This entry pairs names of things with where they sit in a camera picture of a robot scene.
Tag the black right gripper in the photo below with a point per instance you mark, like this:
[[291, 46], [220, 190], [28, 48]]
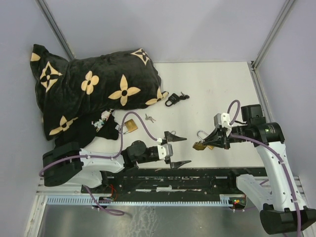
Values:
[[218, 138]]

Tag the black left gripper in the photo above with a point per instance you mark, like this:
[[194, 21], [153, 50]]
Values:
[[172, 138]]

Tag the small brass padlock top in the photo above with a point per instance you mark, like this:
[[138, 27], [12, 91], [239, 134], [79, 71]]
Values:
[[199, 146]]

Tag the large padlock keys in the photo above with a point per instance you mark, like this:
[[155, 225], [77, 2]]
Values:
[[149, 118]]

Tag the large brass padlock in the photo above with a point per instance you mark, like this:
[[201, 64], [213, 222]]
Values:
[[128, 127]]

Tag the black padlock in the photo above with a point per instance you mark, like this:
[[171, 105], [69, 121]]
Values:
[[172, 100]]

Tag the black padlock keys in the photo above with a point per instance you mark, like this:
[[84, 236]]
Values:
[[184, 96]]

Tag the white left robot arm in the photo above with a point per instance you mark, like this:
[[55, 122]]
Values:
[[71, 164]]

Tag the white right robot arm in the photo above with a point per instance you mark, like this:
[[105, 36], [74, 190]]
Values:
[[282, 209]]

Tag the black floral garment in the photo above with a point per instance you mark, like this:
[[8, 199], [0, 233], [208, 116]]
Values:
[[86, 128]]

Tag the black floral plush pillow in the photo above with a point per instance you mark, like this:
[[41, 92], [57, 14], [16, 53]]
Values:
[[67, 90]]

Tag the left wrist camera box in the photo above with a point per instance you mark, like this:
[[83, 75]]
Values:
[[161, 152]]

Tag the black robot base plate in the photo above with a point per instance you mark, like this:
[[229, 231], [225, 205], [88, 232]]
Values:
[[190, 181]]

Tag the light blue cable duct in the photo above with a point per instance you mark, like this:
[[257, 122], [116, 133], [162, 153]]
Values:
[[150, 199]]

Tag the right aluminium frame post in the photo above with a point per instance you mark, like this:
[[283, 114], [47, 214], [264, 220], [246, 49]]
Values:
[[276, 27]]

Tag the aluminium frame post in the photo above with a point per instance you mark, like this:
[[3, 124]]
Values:
[[276, 27], [43, 5]]

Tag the left aluminium frame post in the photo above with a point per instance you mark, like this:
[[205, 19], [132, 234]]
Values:
[[43, 5]]

